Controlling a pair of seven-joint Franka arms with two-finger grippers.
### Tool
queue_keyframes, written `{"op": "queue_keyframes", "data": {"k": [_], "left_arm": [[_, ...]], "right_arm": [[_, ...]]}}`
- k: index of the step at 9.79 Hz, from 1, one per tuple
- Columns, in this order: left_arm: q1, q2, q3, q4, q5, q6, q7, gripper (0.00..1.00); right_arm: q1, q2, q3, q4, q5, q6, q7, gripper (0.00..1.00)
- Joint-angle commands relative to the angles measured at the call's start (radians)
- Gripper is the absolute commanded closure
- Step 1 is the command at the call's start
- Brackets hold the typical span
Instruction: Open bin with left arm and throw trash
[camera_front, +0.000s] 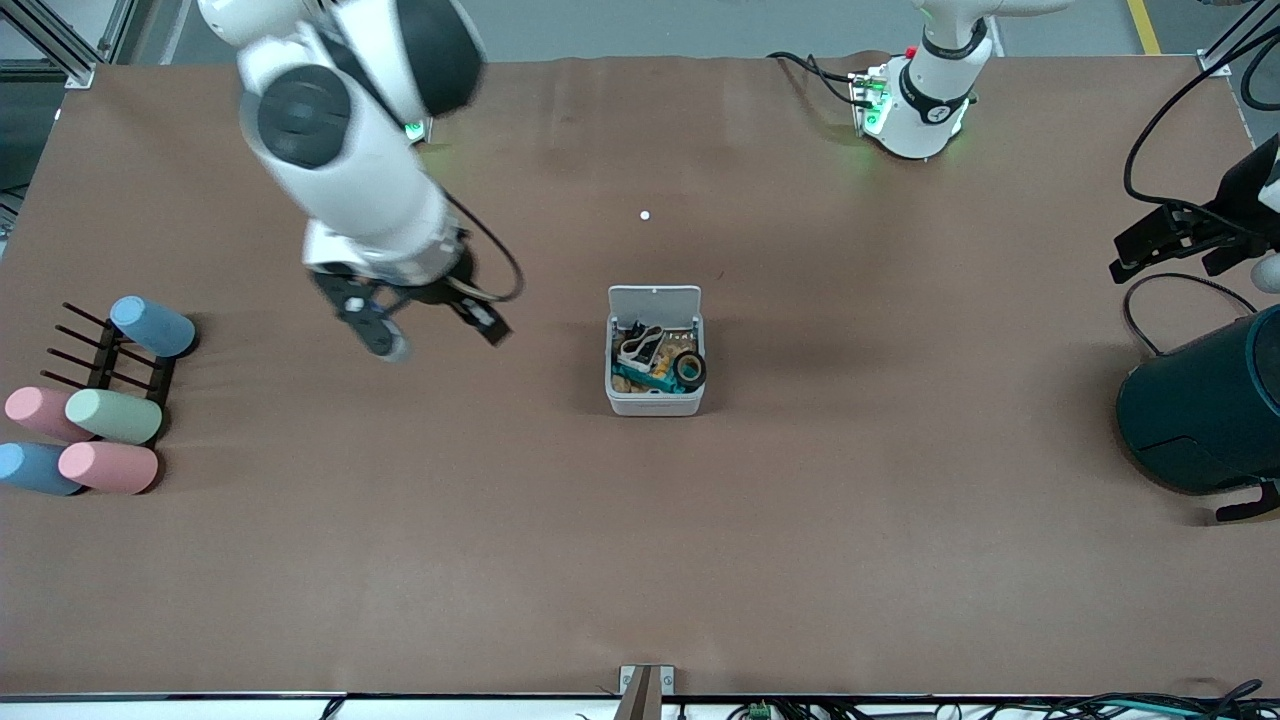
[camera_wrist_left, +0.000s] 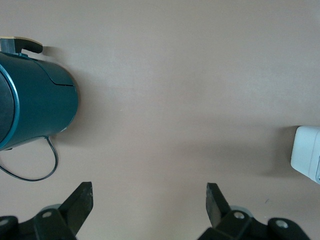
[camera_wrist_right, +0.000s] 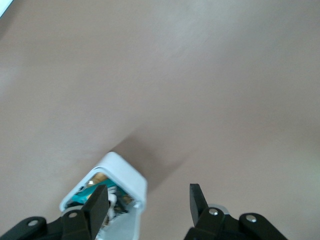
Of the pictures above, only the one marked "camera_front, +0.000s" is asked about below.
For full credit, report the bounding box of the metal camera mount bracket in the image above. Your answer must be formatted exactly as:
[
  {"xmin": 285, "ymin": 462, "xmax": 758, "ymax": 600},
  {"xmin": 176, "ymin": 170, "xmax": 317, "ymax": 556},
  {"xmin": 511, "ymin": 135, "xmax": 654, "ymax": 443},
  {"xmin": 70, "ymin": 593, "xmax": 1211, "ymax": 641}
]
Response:
[{"xmin": 614, "ymin": 663, "xmax": 677, "ymax": 720}]

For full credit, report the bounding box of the black base cable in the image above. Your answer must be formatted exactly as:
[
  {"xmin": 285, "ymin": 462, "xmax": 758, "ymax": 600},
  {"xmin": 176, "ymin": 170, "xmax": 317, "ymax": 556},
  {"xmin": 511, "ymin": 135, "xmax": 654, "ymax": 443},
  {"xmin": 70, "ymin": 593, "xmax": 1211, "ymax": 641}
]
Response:
[
  {"xmin": 767, "ymin": 50, "xmax": 859, "ymax": 81},
  {"xmin": 803, "ymin": 58, "xmax": 861, "ymax": 107}
]

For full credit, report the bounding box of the black bin foot pedal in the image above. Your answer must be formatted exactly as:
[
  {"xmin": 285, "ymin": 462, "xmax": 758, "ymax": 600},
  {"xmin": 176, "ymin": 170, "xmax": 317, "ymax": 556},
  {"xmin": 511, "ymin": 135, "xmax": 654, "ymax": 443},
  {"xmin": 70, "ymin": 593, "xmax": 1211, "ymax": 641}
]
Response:
[{"xmin": 1214, "ymin": 479, "xmax": 1280, "ymax": 524}]

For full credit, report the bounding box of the pink plastic cup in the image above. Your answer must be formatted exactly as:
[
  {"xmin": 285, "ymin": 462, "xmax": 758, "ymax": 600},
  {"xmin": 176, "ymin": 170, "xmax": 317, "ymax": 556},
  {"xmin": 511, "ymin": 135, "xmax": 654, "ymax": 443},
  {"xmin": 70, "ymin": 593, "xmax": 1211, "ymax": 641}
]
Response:
[
  {"xmin": 57, "ymin": 440, "xmax": 160, "ymax": 496},
  {"xmin": 4, "ymin": 386, "xmax": 97, "ymax": 444}
]

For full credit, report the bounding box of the light blue plastic cup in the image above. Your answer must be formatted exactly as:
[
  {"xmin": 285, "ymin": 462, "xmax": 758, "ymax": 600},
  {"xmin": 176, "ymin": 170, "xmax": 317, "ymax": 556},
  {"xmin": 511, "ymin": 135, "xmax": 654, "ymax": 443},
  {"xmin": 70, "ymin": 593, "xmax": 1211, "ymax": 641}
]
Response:
[
  {"xmin": 0, "ymin": 441, "xmax": 87, "ymax": 498},
  {"xmin": 109, "ymin": 295, "xmax": 199, "ymax": 360}
]

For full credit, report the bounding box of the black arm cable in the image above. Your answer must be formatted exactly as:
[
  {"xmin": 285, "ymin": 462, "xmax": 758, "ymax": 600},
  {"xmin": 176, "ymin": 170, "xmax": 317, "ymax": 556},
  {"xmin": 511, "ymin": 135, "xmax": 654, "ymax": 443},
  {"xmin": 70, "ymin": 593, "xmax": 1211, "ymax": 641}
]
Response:
[
  {"xmin": 443, "ymin": 193, "xmax": 526, "ymax": 304},
  {"xmin": 1239, "ymin": 33, "xmax": 1280, "ymax": 113},
  {"xmin": 1122, "ymin": 22, "xmax": 1280, "ymax": 207}
]

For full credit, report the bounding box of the black cup drying rack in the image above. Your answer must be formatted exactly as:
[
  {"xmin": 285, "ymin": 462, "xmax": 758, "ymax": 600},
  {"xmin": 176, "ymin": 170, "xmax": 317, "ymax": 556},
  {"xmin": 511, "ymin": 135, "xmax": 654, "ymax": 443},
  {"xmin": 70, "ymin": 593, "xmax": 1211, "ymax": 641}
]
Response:
[{"xmin": 40, "ymin": 301, "xmax": 180, "ymax": 447}]

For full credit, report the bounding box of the small white lidded bin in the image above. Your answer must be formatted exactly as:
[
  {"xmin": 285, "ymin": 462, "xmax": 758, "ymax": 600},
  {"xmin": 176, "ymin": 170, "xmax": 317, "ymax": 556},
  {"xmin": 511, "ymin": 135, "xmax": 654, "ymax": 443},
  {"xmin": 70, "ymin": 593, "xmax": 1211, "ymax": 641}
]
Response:
[{"xmin": 604, "ymin": 284, "xmax": 708, "ymax": 418}]

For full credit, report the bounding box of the black floor cable bundle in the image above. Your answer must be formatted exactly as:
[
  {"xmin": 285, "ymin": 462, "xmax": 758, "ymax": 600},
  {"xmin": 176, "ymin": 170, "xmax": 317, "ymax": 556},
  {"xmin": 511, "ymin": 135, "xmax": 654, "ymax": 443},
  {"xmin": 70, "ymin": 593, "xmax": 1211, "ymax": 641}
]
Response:
[{"xmin": 985, "ymin": 679, "xmax": 1280, "ymax": 720}]

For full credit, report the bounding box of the thin black cable loop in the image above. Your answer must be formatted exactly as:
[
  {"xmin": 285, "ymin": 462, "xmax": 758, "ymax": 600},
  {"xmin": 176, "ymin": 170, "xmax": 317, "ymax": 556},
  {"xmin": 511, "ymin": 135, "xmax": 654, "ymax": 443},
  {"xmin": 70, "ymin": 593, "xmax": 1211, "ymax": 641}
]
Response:
[{"xmin": 1122, "ymin": 271, "xmax": 1259, "ymax": 358}]

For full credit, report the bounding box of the mint green plastic cup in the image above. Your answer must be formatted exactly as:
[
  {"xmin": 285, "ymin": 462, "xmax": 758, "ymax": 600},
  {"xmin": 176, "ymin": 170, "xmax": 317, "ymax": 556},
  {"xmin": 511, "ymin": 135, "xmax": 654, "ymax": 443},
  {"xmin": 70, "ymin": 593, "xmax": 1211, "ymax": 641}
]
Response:
[{"xmin": 64, "ymin": 388, "xmax": 164, "ymax": 447}]

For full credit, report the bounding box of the teal snack wrapper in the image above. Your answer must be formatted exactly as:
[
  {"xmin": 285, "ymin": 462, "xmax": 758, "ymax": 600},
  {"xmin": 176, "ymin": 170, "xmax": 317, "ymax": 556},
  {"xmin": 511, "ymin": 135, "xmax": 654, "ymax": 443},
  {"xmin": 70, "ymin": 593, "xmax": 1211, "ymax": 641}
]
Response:
[{"xmin": 611, "ymin": 361, "xmax": 683, "ymax": 394}]

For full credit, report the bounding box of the aluminium frame profile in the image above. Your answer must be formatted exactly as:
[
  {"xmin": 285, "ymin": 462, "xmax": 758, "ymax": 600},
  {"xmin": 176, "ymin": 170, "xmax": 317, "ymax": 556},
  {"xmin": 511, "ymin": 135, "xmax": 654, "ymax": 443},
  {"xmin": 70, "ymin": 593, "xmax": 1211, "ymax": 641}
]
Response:
[
  {"xmin": 0, "ymin": 0, "xmax": 138, "ymax": 93},
  {"xmin": 1194, "ymin": 0, "xmax": 1280, "ymax": 78}
]

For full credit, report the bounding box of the brown table cover sheet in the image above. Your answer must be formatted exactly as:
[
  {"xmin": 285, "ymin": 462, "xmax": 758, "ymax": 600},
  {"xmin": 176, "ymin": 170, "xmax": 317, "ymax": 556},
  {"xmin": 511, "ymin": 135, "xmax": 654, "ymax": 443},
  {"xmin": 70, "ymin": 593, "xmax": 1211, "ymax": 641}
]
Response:
[{"xmin": 0, "ymin": 50, "xmax": 1280, "ymax": 699}]

